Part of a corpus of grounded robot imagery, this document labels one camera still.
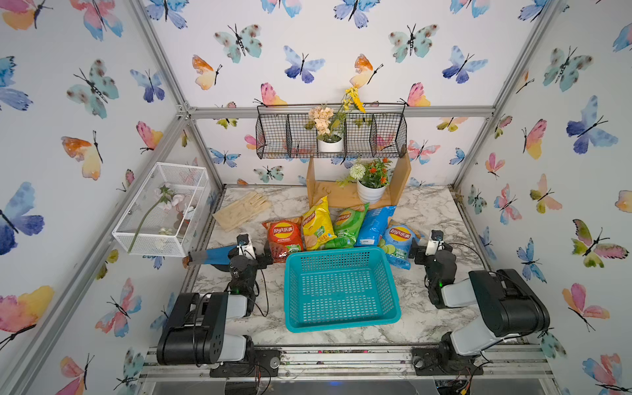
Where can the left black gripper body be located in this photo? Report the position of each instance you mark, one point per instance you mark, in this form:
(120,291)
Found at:
(249,261)

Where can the light blue lime chips bag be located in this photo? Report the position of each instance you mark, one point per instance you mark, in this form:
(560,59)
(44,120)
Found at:
(396,242)

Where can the red Lay's chips bag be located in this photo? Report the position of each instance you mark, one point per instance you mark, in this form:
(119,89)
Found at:
(284,238)

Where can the dark blue chips bag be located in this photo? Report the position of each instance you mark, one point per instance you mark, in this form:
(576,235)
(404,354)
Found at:
(373,227)

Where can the green Lay's chips bag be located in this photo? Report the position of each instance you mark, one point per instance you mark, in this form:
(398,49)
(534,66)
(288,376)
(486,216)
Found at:
(347,227)

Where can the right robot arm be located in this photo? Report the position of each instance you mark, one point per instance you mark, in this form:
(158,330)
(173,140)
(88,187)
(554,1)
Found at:
(507,305)

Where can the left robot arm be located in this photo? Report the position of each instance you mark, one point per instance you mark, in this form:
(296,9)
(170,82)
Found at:
(195,333)

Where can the yellow Lay's chips bag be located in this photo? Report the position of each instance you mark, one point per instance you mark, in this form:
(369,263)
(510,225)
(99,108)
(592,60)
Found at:
(316,225)

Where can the teal plastic basket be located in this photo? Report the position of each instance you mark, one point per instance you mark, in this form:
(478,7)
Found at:
(339,289)

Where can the white pot orange flowers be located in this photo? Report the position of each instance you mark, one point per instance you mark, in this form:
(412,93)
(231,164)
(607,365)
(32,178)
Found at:
(370,177)

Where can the wooden shelf stand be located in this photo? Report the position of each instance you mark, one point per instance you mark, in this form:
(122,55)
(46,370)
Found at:
(347,196)

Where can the white pot beige flowers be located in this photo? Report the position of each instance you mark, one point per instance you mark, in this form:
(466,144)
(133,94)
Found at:
(330,124)

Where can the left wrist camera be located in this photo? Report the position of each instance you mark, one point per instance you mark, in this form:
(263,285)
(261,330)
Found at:
(245,246)

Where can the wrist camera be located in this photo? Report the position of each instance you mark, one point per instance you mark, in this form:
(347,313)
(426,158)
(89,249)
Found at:
(435,242)
(245,246)

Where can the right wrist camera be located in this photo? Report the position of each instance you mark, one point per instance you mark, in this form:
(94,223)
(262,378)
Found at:
(435,242)

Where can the white mesh wall basket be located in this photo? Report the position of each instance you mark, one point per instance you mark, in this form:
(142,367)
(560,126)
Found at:
(164,213)

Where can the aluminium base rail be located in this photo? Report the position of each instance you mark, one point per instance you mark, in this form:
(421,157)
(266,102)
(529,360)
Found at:
(377,362)

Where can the black wire wall basket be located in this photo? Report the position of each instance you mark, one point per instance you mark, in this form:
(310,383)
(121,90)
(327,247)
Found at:
(287,132)

